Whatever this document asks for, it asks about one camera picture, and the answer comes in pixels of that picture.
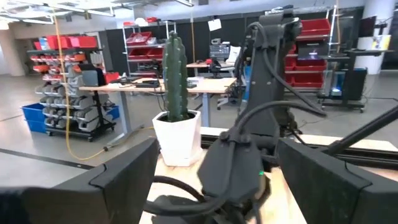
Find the bin rack with red bins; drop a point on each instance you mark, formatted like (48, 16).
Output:
(62, 102)

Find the red shelving unit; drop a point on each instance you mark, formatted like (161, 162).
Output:
(314, 26)

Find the black standing desk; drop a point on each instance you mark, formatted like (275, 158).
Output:
(354, 81)

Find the wooden desk with grey legs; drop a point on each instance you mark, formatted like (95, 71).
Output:
(211, 84)

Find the green cactus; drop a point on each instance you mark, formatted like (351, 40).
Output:
(175, 77)

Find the blue storage bin stack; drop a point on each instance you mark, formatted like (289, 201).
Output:
(32, 118)

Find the white paper sign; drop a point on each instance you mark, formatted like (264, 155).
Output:
(214, 25)

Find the dark monitor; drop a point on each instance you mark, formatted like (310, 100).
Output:
(367, 26)

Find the white faceted plant pot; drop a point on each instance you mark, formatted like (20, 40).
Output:
(177, 140)

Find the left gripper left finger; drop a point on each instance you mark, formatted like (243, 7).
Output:
(93, 199)

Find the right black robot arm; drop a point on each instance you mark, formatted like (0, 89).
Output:
(264, 87)

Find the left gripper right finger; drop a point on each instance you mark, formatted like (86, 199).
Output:
(335, 199)

